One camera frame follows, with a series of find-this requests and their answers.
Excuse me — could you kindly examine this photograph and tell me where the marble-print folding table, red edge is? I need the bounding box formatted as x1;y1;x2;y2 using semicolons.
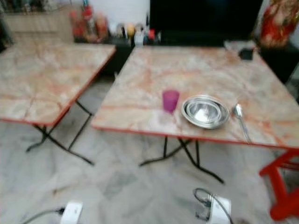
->
91;45;299;184
0;43;116;166

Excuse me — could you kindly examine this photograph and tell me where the light wooden cabinet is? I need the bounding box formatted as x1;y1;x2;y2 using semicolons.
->
0;7;76;48

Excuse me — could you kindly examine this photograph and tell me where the tall clear jar, red lid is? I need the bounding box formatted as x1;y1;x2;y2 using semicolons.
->
82;6;95;42

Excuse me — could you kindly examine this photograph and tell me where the orange-filled jar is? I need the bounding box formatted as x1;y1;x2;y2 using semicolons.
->
96;14;109;40

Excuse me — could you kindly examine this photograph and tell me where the yellow round figurine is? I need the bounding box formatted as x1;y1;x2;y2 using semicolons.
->
126;24;136;38

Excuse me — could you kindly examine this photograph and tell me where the small white box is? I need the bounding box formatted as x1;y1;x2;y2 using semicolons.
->
134;30;145;46

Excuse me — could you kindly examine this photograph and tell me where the purple plastic cup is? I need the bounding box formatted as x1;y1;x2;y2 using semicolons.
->
162;90;180;114

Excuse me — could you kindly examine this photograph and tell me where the stainless steel bowl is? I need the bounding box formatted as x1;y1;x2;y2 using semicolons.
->
181;95;230;130

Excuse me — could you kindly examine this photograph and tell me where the black flat television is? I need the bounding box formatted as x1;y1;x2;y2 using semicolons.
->
149;0;265;46

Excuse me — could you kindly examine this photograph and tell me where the stainless steel spoon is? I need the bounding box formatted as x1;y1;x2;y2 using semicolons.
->
233;104;252;144

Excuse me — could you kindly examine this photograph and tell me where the printed leaflet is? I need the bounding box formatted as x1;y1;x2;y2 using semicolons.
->
223;40;257;51

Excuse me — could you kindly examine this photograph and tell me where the small black box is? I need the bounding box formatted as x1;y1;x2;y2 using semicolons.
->
238;48;254;61

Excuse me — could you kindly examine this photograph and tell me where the black television console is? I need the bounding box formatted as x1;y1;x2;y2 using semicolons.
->
75;35;299;84

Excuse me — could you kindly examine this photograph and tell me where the red plastic stool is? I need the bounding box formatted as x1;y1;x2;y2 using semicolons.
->
259;149;299;221

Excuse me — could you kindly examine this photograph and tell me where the red and gold statue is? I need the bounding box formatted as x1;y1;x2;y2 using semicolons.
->
259;0;299;49

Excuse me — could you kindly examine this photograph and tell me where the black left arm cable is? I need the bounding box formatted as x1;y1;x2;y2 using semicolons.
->
21;208;66;224

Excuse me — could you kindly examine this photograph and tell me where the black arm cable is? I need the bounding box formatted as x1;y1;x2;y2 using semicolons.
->
21;208;66;224
193;188;235;224

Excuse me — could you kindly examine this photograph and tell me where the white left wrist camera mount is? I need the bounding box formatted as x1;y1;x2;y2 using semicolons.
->
60;201;84;224

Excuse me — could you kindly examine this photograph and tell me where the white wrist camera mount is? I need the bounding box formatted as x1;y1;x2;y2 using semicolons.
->
60;201;84;224
203;195;233;224

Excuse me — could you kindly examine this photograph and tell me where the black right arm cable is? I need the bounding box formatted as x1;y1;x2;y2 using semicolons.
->
193;188;235;224

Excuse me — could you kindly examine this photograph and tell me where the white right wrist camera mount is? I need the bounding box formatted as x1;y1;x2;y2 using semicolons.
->
203;195;233;224

